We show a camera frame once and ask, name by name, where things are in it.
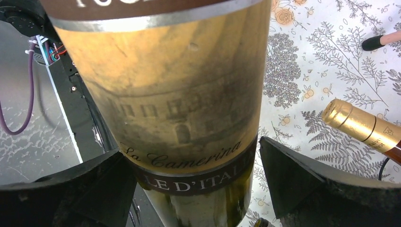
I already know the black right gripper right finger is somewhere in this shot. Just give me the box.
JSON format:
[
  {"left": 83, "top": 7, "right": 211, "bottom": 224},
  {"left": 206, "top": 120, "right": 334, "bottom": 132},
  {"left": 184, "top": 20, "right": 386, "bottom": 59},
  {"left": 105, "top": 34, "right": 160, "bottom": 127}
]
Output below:
[{"left": 260, "top": 137, "right": 401, "bottom": 227}]

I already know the red wine bottle gold cap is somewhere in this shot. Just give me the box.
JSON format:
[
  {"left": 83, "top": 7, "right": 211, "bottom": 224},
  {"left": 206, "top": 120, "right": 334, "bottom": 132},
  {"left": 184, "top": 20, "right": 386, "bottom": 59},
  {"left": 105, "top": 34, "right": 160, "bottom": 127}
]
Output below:
[{"left": 322, "top": 99, "right": 401, "bottom": 165}]

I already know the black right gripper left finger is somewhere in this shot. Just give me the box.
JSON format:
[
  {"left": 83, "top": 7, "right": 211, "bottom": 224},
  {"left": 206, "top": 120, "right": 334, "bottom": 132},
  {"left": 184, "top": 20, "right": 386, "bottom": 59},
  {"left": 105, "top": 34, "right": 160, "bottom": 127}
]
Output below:
[{"left": 0, "top": 151, "right": 137, "bottom": 227}]

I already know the pink music stand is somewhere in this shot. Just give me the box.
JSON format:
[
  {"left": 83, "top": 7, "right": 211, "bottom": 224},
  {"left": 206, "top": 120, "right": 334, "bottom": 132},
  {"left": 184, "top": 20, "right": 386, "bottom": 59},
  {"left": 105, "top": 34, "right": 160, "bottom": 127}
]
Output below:
[{"left": 361, "top": 31, "right": 401, "bottom": 51}]

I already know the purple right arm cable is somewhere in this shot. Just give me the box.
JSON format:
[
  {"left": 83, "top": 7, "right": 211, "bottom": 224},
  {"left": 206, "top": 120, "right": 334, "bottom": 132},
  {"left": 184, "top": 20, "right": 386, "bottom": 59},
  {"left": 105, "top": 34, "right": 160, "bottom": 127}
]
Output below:
[{"left": 0, "top": 39, "right": 36, "bottom": 136}]

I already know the dark wine bottle beside arm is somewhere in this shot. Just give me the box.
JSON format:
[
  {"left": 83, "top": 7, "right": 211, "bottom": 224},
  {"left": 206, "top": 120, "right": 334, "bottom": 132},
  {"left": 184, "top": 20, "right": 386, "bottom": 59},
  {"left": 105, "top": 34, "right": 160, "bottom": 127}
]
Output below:
[{"left": 41, "top": 0, "right": 271, "bottom": 227}]

